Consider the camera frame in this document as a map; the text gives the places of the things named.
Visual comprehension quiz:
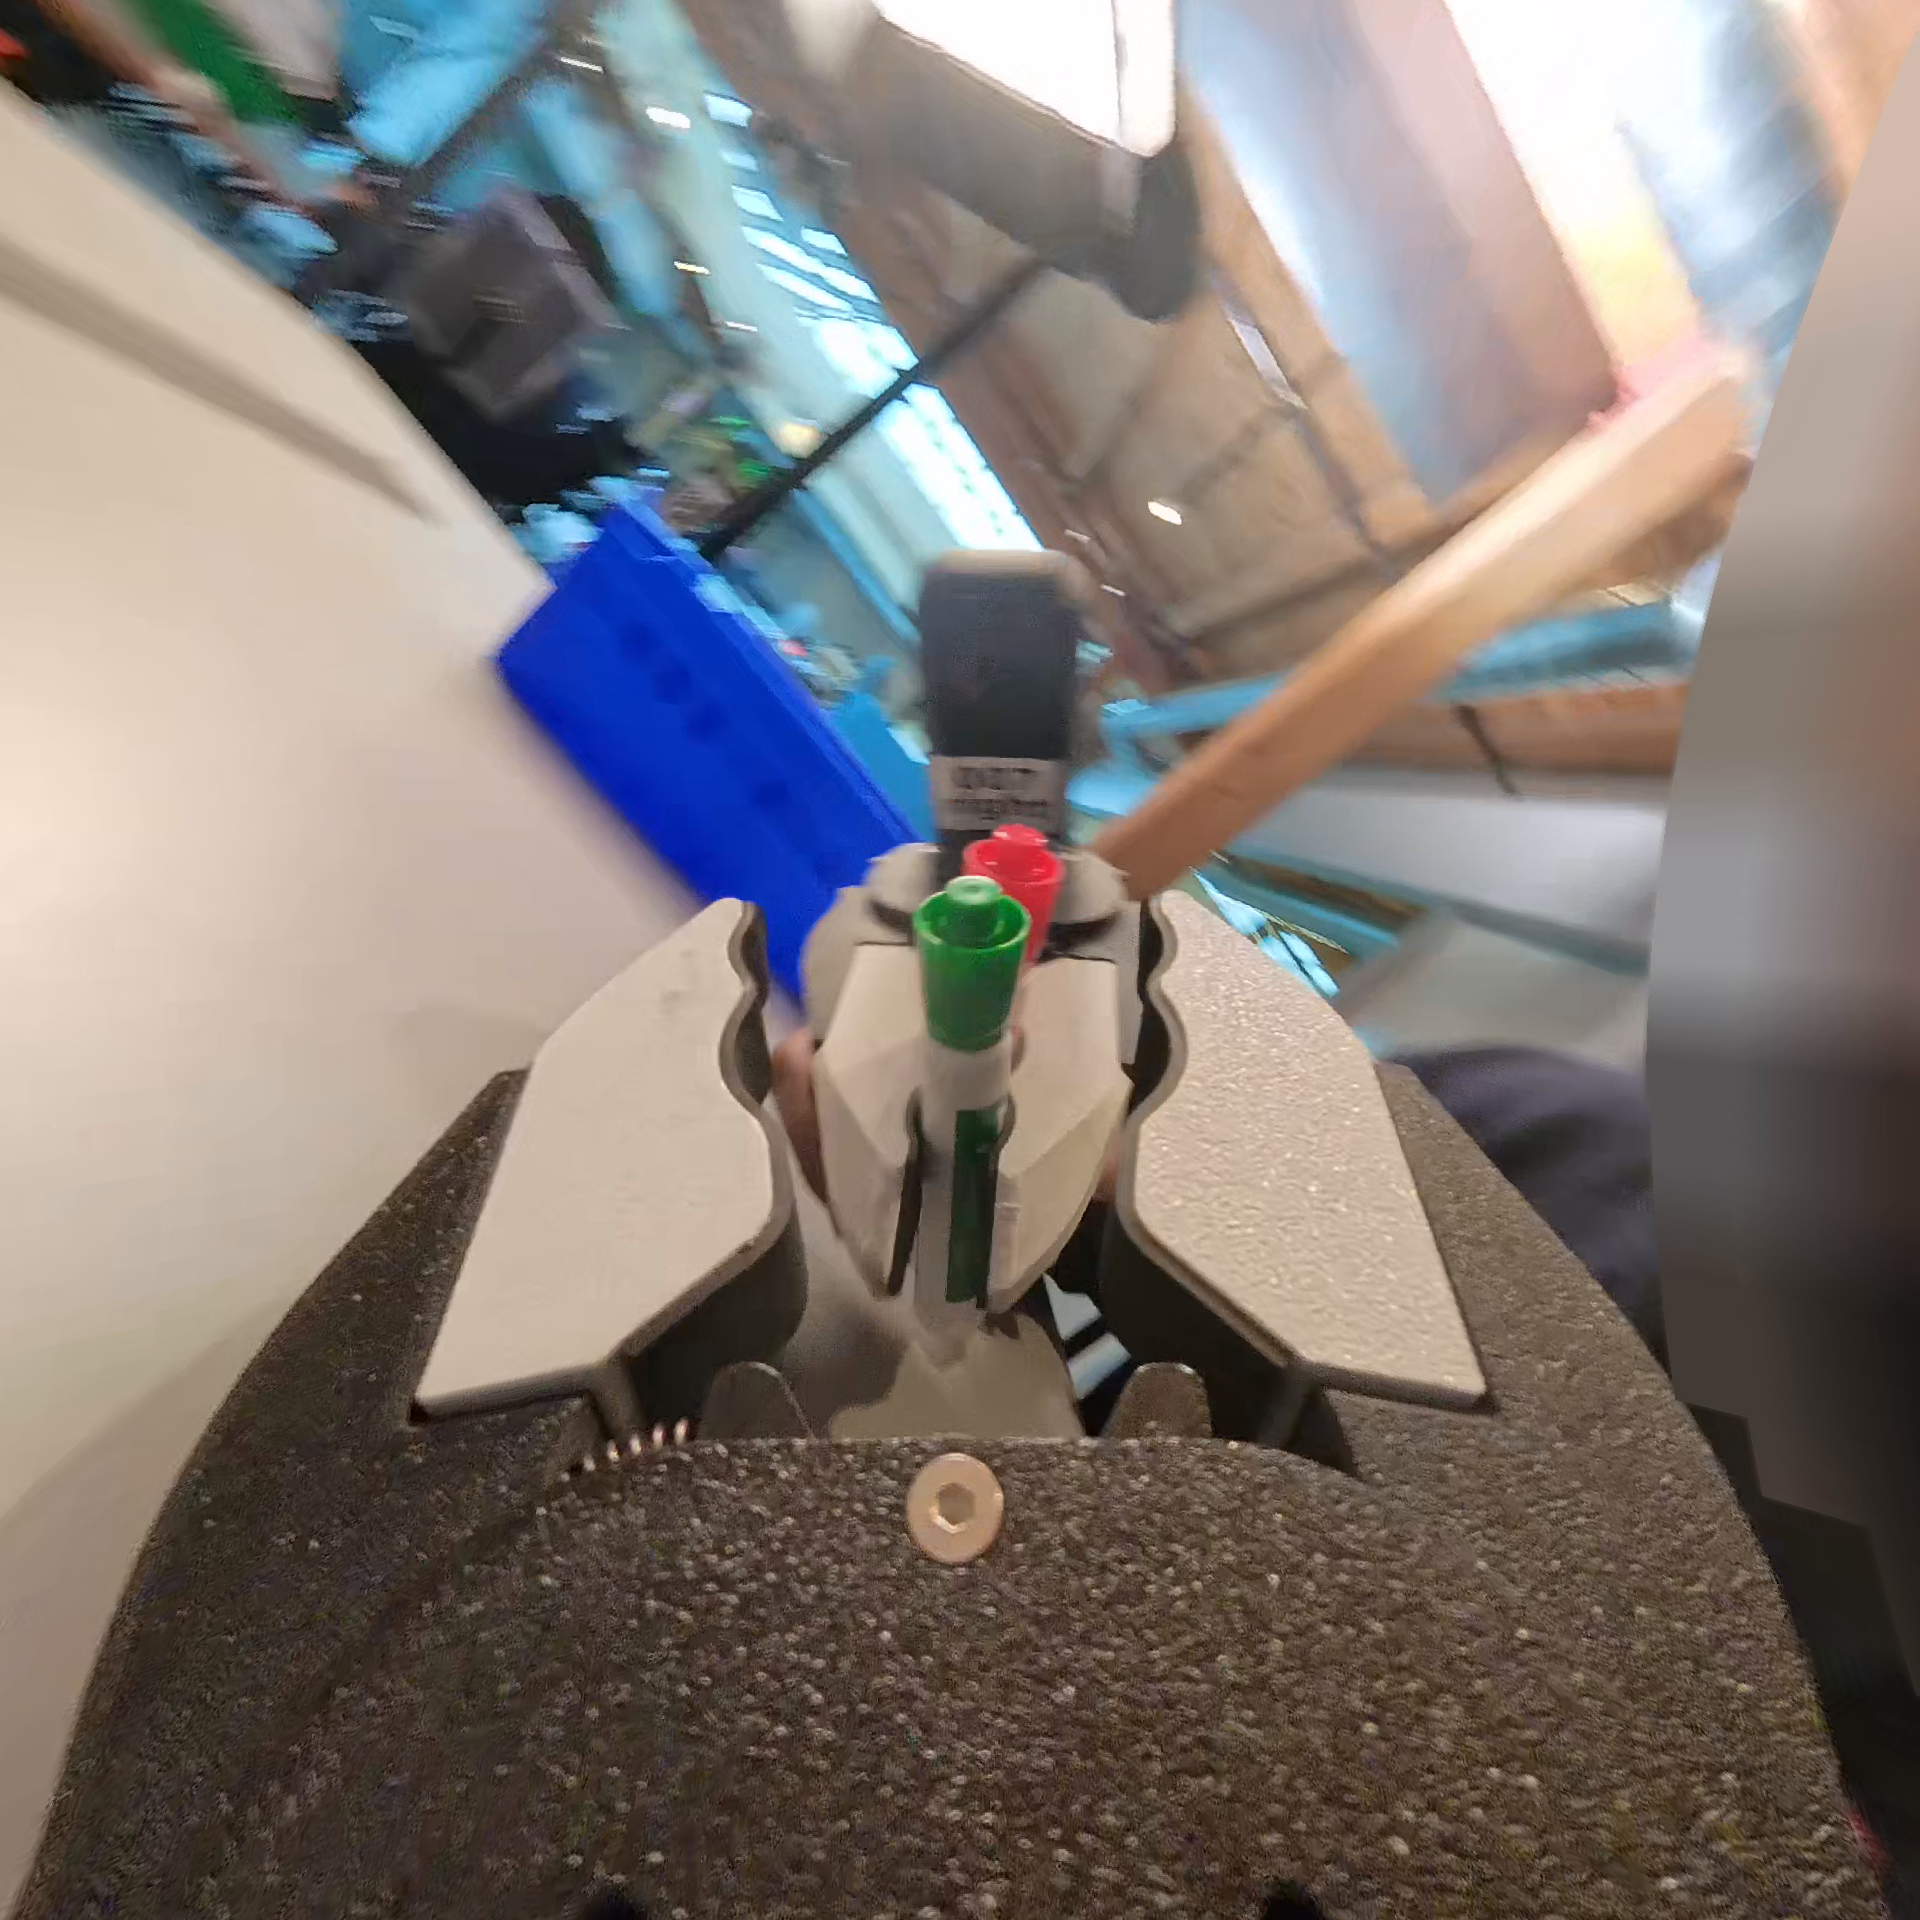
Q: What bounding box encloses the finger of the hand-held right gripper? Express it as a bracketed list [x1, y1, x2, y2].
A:
[810, 898, 965, 1299]
[991, 930, 1149, 1299]

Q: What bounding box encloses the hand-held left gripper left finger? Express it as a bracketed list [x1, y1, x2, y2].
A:
[415, 900, 807, 1418]

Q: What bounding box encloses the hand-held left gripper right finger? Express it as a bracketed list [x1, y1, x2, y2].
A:
[1102, 893, 1492, 1426]

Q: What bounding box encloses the green dry erase marker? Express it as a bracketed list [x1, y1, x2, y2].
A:
[910, 878, 1039, 1316]

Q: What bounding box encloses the red dry erase marker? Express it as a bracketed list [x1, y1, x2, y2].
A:
[960, 826, 1074, 965]

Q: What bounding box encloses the blue plastic bin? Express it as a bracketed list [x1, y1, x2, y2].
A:
[497, 492, 930, 996]

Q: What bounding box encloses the black lamp pole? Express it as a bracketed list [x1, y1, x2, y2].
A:
[698, 254, 1054, 561]

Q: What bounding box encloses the wooden roof beam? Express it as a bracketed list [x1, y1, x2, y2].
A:
[1093, 356, 1762, 904]

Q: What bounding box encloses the black ceiling lamp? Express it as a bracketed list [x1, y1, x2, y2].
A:
[775, 0, 1206, 324]

